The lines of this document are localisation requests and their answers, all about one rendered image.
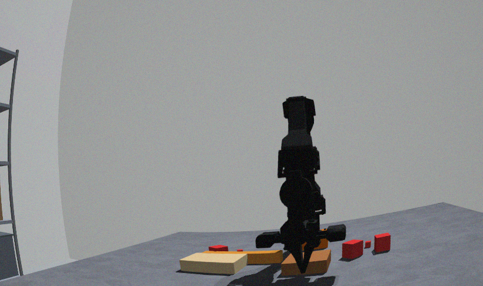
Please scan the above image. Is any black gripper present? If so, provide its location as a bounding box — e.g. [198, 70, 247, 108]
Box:
[256, 203, 346, 274]

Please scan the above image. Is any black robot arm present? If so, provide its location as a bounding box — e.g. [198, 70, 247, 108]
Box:
[277, 96, 326, 245]

